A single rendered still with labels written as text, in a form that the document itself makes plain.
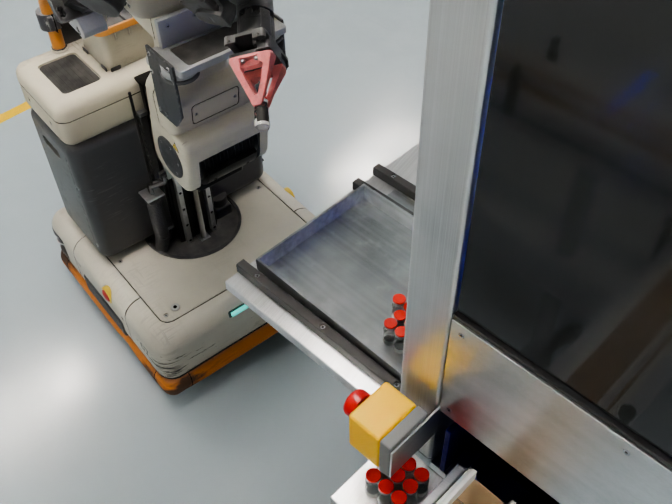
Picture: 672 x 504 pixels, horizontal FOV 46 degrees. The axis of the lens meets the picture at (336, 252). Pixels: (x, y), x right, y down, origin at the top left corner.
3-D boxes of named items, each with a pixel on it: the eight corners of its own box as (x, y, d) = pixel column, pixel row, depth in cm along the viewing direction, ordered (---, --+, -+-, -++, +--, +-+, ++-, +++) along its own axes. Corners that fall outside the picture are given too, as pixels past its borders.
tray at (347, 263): (512, 296, 132) (515, 282, 129) (406, 392, 119) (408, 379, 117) (363, 197, 148) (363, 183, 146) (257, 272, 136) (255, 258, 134)
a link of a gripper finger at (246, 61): (229, 103, 115) (227, 46, 118) (249, 123, 122) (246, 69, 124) (273, 93, 113) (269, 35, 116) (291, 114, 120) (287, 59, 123)
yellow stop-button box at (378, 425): (425, 442, 105) (429, 413, 100) (388, 478, 102) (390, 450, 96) (382, 407, 109) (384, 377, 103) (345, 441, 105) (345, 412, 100)
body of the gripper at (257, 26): (223, 48, 116) (221, 3, 118) (251, 79, 125) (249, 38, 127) (264, 37, 114) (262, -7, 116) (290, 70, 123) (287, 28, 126)
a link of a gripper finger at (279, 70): (228, 102, 115) (225, 45, 117) (248, 122, 121) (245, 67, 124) (272, 92, 113) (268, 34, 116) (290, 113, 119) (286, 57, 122)
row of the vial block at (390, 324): (463, 286, 133) (466, 267, 130) (390, 348, 125) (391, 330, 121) (453, 279, 134) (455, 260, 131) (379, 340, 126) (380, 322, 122)
